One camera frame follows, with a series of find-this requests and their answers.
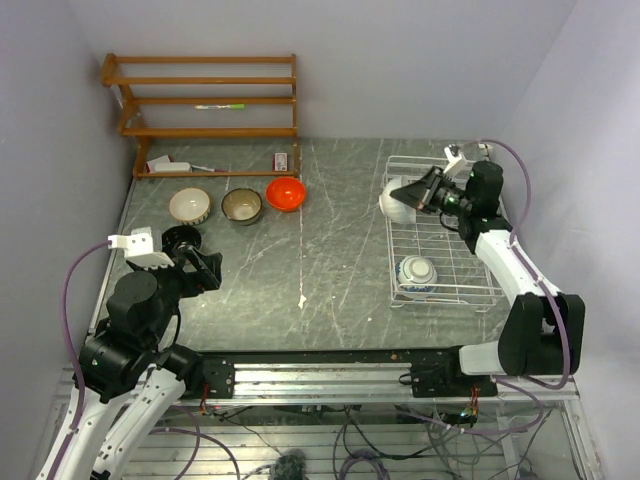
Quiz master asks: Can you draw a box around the plain white bowl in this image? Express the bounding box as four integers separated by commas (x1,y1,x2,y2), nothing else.
378,176,416,225

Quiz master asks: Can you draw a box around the blue white porcelain bowl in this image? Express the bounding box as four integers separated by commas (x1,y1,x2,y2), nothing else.
394,255,437,298

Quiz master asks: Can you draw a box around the green white marker pen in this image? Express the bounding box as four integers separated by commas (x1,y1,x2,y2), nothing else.
194,103,245,111

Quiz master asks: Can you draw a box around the white box on shelf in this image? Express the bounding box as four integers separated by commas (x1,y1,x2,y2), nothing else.
146,155,192,174

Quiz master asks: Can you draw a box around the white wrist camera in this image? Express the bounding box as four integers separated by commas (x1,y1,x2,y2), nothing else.
107,227,175,270
443,144,467,178

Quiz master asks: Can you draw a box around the cream patterned bowl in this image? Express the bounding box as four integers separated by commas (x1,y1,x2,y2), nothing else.
169,187,211,225

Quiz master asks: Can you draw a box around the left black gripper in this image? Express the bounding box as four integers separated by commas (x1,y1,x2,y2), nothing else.
126,242,221,343

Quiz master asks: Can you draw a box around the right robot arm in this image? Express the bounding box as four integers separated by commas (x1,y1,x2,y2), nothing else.
385,161,586,396

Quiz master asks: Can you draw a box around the wooden shelf rack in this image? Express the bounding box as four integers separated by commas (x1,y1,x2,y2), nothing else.
99,53,301,179

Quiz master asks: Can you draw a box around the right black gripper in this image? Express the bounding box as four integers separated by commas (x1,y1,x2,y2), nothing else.
390,166,473,218

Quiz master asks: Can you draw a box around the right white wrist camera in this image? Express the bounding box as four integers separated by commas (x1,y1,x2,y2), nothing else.
443,144,467,178

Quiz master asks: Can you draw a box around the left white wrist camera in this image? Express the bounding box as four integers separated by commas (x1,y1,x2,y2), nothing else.
107,227,175,270

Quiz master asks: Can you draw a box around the orange plastic bowl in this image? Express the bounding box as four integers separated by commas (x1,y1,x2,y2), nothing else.
265,177,306,213

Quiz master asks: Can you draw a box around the pink pen on shelf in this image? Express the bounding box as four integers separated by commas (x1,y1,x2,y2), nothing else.
191,164,228,173

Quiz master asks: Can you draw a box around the red white small card box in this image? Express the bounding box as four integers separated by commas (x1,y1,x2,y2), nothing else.
272,152,289,172

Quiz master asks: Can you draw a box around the white wire dish rack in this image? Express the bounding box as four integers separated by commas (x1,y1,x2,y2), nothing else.
382,154,505,312

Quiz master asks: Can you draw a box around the brown ceramic bowl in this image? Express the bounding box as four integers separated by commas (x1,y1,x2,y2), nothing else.
221,188,263,226

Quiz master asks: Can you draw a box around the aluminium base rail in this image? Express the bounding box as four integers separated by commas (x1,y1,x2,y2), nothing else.
158,346,579,405

